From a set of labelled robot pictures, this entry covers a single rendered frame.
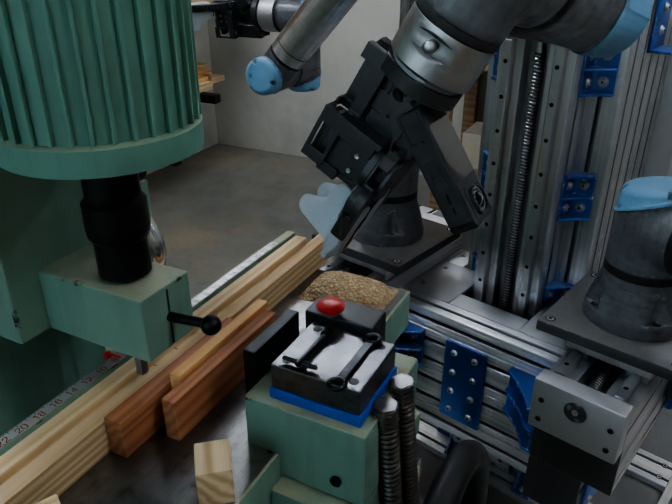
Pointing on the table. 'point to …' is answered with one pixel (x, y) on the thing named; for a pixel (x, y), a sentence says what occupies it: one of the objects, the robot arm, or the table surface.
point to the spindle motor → (97, 87)
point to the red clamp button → (330, 305)
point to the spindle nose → (117, 226)
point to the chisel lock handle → (210, 325)
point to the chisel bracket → (116, 305)
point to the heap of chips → (349, 289)
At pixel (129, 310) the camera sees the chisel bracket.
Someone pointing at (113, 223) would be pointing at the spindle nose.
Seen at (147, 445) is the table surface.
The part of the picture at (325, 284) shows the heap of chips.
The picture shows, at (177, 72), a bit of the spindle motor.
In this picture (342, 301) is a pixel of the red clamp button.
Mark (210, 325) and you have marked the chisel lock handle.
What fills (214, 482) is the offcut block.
